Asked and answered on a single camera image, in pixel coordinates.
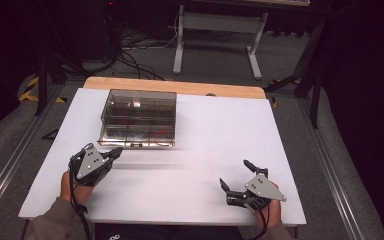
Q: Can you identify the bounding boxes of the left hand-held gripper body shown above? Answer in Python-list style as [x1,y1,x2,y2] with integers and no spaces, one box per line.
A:
[69,147,115,187]

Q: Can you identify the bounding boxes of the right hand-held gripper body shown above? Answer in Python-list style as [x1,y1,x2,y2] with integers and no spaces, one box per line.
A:
[225,172,288,212]

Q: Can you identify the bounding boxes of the smoked clear drawer organizer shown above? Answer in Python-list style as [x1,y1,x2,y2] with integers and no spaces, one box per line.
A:
[97,88,178,148]

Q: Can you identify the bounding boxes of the person's right hand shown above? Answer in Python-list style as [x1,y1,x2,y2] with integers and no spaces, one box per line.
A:
[254,180,284,230]

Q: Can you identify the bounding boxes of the person's left hand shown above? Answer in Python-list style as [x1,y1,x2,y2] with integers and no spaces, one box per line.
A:
[59,169,97,205]

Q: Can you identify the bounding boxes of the person's dark clothing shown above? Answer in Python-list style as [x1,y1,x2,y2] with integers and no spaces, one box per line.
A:
[94,222,242,240]

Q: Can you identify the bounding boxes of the black metal stand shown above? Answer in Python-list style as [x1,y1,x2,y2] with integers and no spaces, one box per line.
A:
[264,13,328,130]
[34,49,68,117]

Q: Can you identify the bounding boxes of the yellow black floor tape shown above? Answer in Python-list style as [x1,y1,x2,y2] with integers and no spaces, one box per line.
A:
[17,75,68,104]

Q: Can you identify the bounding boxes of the white metal stand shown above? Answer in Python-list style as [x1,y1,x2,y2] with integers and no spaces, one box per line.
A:
[172,0,312,81]

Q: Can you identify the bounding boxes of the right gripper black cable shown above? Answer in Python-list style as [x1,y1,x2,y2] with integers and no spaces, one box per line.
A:
[246,203,270,240]

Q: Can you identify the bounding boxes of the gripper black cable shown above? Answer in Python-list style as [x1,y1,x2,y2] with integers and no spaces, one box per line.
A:
[246,203,270,240]
[67,159,92,240]

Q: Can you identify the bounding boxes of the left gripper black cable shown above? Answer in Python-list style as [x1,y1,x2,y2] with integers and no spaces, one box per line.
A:
[67,159,92,240]

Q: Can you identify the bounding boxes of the aluminium floor rail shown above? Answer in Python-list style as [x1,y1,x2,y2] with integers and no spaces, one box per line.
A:
[294,98,368,240]
[0,83,66,223]

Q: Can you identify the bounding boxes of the bundle of black floor cables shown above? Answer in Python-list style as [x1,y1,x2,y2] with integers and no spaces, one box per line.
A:
[108,13,181,82]

